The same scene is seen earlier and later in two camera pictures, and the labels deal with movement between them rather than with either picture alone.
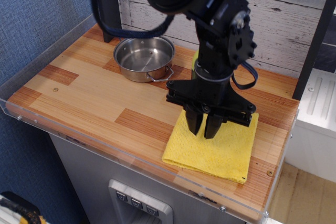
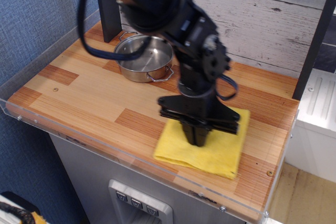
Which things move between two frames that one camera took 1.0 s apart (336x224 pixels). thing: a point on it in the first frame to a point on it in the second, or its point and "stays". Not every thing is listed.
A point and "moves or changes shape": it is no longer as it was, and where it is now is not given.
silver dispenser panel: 131,205 stays
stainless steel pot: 140,60 stays
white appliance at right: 312,146 stays
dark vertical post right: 310,66 stays
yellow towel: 226,155 moves or changes shape
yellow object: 24,220 to 39,219
